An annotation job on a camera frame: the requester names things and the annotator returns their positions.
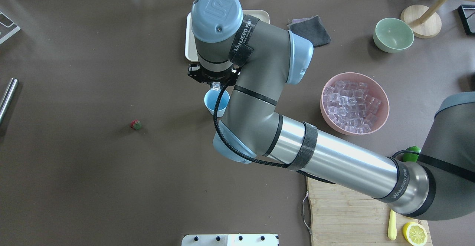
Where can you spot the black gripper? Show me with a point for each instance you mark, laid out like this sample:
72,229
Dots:
194,72

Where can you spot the bamboo cutting board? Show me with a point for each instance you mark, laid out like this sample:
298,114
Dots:
343,217

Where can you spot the cream rectangular tray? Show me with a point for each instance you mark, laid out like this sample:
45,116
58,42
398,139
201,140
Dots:
190,51

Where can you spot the green bowl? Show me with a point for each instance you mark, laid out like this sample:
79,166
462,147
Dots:
392,35

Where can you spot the small red strawberry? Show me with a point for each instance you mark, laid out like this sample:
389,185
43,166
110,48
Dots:
136,124

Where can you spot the grey folded cloth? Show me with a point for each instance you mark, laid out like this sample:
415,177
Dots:
311,29

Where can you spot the steel muddler black tip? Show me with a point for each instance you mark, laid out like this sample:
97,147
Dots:
7,97

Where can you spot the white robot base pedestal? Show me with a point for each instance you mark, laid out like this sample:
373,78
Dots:
254,239

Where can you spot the light blue cup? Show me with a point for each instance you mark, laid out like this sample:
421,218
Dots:
210,100

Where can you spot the wooden cup tree stand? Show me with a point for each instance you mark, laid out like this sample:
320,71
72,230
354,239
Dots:
424,21

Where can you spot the upper lemon half slice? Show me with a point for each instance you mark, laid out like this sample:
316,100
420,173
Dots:
415,234

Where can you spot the clear fake ice cubes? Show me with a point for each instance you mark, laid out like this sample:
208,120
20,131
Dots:
349,106

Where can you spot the yellow plastic knife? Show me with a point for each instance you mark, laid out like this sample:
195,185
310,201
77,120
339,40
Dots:
392,226

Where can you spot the green lime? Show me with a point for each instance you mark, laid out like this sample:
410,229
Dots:
411,154

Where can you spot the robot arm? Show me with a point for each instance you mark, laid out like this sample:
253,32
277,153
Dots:
258,59

